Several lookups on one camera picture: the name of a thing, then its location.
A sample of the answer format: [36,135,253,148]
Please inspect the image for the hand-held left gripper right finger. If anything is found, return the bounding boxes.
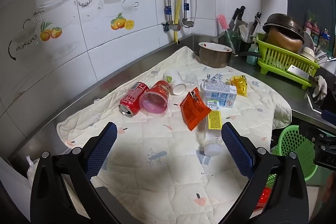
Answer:
[220,122,309,224]

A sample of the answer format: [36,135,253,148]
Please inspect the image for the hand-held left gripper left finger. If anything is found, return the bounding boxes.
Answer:
[30,122,118,224]

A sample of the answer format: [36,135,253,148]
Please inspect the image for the green perforated plastic basket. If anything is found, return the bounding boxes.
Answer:
[272,125,319,182]

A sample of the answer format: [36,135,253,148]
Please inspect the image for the clear bottle with yellow label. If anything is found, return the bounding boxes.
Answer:
[197,99,223,156]

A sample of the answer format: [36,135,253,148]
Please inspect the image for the orange snack packet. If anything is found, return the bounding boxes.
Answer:
[180,88,212,131]

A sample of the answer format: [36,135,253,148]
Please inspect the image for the yellow snack wrapper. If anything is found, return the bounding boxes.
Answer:
[230,75,248,97]

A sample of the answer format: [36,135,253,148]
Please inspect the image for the red plastic cup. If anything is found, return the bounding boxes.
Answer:
[139,80,171,117]

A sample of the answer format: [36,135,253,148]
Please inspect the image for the steel sink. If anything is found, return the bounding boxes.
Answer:
[306,90,336,119]

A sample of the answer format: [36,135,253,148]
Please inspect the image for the white quilted mat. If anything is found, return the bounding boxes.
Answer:
[56,46,292,216]

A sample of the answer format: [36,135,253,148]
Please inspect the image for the red plastic stool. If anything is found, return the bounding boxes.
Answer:
[253,186,275,214]

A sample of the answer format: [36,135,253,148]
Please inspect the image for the red soda can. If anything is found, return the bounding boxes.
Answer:
[119,81,150,118]

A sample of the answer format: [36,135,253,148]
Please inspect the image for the white blue milk carton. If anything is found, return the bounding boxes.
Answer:
[202,81,237,108]

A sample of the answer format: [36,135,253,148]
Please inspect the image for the white rag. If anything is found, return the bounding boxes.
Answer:
[311,75,328,102]

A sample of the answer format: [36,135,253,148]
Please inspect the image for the white plastic bag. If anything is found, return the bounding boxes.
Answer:
[25,156,40,185]

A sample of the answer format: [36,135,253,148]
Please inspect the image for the clear plastic cup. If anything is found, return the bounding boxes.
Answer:
[185,72,200,85]

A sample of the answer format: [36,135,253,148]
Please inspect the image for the steel cleaver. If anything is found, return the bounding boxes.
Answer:
[287,64,319,83]

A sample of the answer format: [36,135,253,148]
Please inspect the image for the white paper cup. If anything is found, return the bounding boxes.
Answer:
[163,69,187,95]

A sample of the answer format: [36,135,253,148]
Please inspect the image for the teal plastic bottle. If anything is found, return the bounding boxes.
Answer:
[246,43,259,65]

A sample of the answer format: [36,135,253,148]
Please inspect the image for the green plastic dish rack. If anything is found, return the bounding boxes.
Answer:
[254,33,321,90]

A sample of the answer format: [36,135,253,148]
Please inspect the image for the white bowl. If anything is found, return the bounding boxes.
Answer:
[300,47,315,62]

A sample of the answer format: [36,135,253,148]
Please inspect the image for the green utensil jar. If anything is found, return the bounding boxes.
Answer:
[224,30,242,54]

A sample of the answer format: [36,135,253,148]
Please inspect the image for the dark bowls in rack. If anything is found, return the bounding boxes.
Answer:
[263,13,305,52]

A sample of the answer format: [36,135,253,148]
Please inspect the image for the pink bottle brush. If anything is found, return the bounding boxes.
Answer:
[217,13,233,42]

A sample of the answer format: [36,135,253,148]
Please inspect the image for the metal water valve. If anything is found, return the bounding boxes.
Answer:
[161,20,196,33]

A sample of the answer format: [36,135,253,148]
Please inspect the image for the metal pot with black handle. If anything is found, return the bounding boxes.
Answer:
[198,42,260,69]

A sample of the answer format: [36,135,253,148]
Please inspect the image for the black handled knife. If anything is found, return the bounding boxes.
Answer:
[248,12,261,38]
[228,6,246,30]

